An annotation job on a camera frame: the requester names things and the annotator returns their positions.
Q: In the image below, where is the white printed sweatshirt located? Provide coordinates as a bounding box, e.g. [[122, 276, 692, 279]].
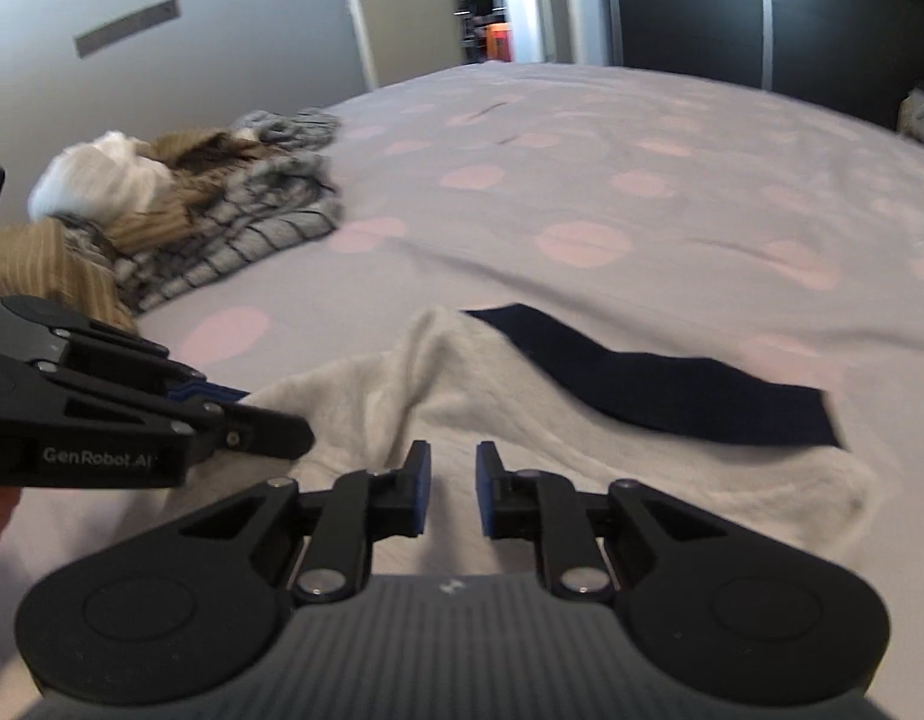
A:
[[0, 304, 879, 593]]

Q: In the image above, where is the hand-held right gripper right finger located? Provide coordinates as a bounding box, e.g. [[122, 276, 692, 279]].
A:
[[475, 441, 733, 602]]

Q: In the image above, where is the beige door with handle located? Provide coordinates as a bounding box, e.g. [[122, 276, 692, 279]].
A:
[[334, 0, 463, 87]]

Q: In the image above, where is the grey checked garment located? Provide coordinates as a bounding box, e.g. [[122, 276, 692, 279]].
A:
[[57, 109, 347, 312]]

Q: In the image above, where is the brown striped garment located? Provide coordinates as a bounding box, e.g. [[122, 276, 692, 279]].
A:
[[0, 127, 268, 331]]

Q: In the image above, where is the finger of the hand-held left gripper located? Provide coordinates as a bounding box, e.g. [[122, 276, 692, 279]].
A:
[[0, 296, 249, 404], [57, 382, 315, 460]]

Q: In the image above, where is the white fluffy garment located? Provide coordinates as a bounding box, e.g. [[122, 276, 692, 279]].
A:
[[27, 131, 178, 226]]

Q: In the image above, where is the black sliding wardrobe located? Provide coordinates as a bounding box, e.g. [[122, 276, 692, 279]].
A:
[[604, 0, 924, 136]]

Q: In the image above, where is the grey wall strip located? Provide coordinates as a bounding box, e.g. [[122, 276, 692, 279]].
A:
[[73, 0, 182, 59]]

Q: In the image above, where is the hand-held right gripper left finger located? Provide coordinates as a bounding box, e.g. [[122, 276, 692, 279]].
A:
[[162, 441, 431, 605]]

